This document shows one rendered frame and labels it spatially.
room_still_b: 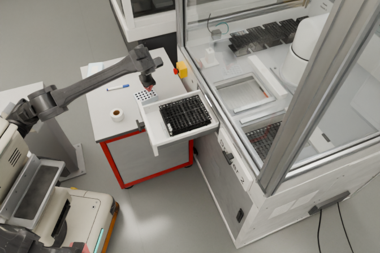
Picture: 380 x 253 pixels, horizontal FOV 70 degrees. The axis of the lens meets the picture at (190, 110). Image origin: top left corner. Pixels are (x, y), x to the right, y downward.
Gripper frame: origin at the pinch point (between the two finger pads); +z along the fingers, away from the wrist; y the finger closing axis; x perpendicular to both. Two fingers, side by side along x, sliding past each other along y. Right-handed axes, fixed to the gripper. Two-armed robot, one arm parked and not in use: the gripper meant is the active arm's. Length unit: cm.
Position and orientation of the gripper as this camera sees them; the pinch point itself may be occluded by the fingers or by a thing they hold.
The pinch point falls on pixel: (149, 90)
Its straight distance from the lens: 161.9
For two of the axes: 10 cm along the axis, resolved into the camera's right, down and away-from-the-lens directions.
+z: 0.1, 6.2, 7.8
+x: -8.7, 3.9, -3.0
